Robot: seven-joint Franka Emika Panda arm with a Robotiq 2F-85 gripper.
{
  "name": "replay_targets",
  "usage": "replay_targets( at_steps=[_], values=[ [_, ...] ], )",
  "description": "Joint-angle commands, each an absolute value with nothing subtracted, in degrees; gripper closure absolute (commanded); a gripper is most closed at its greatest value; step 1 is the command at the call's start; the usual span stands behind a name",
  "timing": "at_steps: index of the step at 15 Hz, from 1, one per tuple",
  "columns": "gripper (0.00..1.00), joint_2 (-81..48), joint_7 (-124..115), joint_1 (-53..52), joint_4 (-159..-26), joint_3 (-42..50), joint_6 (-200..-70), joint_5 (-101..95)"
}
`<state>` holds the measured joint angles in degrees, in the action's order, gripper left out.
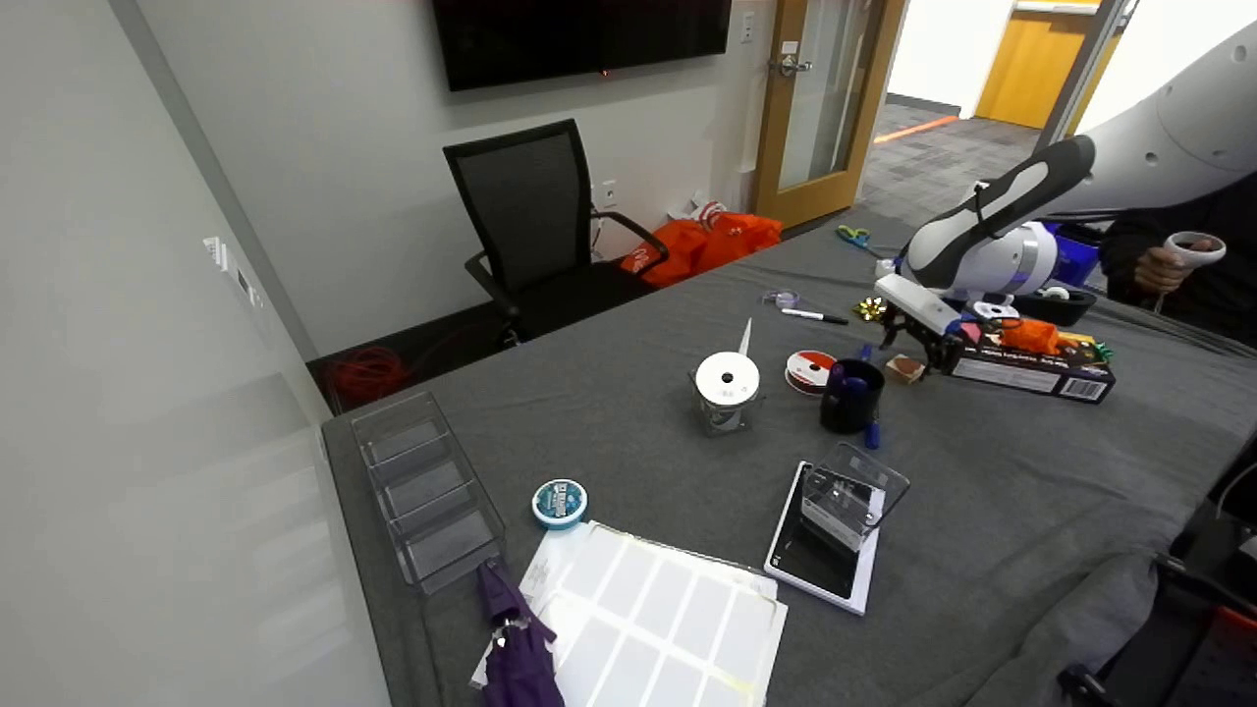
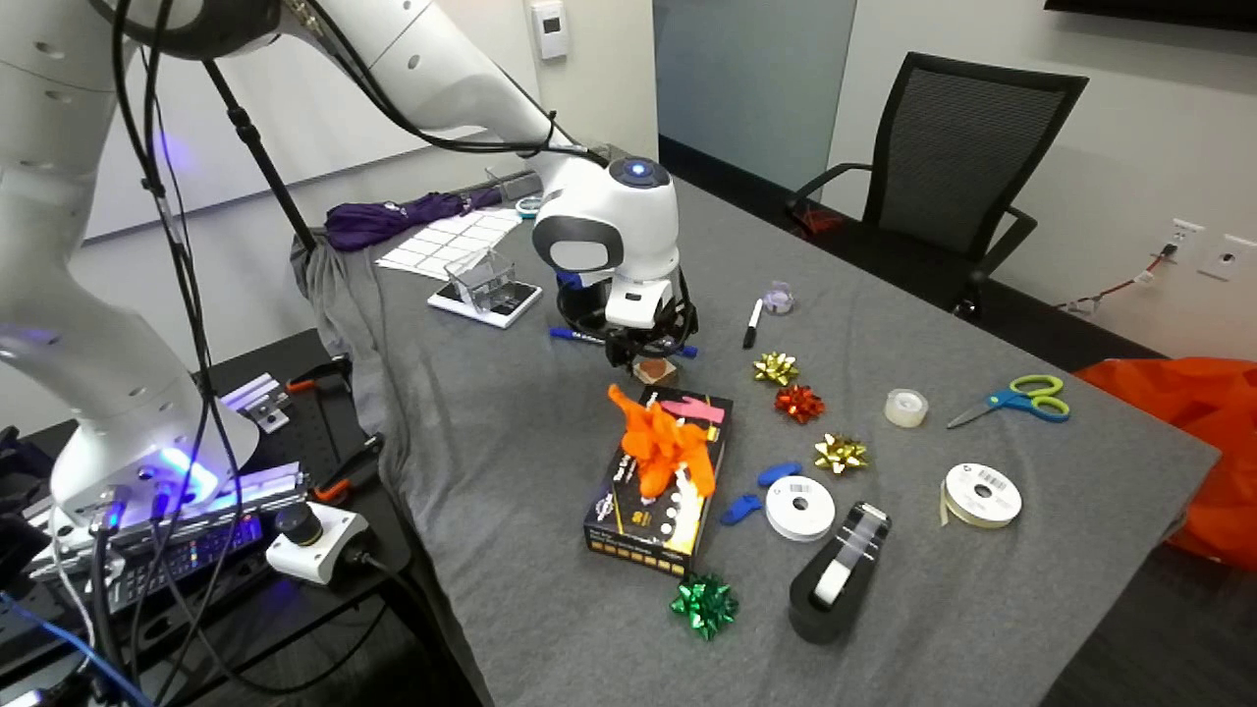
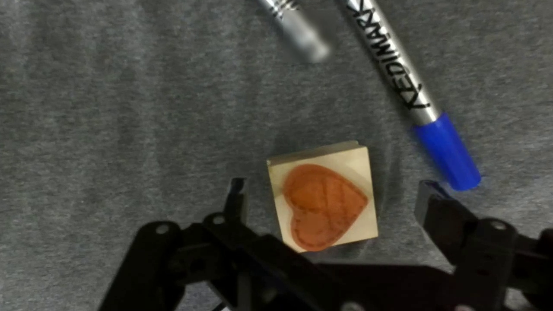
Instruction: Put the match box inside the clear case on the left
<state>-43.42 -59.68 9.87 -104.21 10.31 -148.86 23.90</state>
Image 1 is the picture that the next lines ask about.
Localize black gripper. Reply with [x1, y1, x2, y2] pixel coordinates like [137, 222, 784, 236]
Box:
[878, 309, 965, 386]

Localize small orange match box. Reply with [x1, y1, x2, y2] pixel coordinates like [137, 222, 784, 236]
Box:
[882, 349, 931, 390]

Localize clear plastic case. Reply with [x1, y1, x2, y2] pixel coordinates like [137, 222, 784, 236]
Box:
[793, 445, 913, 551]

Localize operator hand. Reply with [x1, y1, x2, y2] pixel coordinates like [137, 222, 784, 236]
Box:
[1132, 242, 1191, 298]

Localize black pen cup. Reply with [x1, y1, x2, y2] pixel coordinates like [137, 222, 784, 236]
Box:
[817, 352, 893, 440]

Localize orange white ribbon spool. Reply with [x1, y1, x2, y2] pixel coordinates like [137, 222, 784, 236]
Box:
[781, 347, 839, 395]

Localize black marker pen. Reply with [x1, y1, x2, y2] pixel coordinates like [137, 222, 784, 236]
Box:
[781, 301, 853, 331]

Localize black tray with tools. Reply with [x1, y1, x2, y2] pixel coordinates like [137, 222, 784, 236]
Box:
[937, 313, 1120, 410]

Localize orange ribbon bow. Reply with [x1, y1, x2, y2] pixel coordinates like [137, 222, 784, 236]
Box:
[993, 309, 1069, 361]

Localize blue green scissors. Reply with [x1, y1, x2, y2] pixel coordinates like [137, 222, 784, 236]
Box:
[834, 221, 894, 263]

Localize black tape dispenser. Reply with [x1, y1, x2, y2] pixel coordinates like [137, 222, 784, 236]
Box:
[1016, 280, 1099, 331]

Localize green gift bow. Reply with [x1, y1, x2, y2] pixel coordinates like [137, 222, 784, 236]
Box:
[1069, 327, 1116, 370]

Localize silver ribbon spool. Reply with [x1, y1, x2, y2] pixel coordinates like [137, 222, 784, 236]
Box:
[686, 313, 766, 440]

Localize blue background object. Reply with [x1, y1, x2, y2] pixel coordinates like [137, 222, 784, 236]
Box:
[1046, 216, 1110, 291]

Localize orange plastic bag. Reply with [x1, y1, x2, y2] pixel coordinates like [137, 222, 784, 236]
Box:
[615, 208, 789, 291]

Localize wooden door with glass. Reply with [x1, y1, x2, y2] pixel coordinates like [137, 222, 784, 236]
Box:
[746, 0, 910, 230]

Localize grey table cloth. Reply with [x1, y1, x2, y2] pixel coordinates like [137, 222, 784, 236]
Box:
[319, 208, 1257, 707]

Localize white handheld controller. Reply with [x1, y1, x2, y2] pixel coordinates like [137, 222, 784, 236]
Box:
[1158, 226, 1233, 268]

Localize person in dark clothes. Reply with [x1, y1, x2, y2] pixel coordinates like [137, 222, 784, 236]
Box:
[1095, 167, 1257, 349]

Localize yellow wooden hallway door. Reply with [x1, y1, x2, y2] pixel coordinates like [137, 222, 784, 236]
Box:
[975, 4, 1099, 135]

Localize black equipment cart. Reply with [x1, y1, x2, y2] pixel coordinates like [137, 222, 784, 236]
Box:
[1055, 429, 1257, 707]

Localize blue tape roll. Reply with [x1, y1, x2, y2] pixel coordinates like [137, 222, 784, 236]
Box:
[525, 476, 593, 531]

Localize black mesh office chair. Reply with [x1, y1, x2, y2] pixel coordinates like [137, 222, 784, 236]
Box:
[441, 115, 674, 347]

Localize purple cloth bundle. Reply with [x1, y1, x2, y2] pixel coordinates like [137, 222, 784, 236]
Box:
[466, 559, 568, 707]

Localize clear compartment tray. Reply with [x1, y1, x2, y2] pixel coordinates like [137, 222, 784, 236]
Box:
[348, 395, 508, 600]

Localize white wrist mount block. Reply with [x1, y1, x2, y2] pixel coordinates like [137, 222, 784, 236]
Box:
[873, 271, 976, 342]

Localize black wall television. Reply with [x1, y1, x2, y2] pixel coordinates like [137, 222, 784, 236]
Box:
[429, 0, 739, 95]

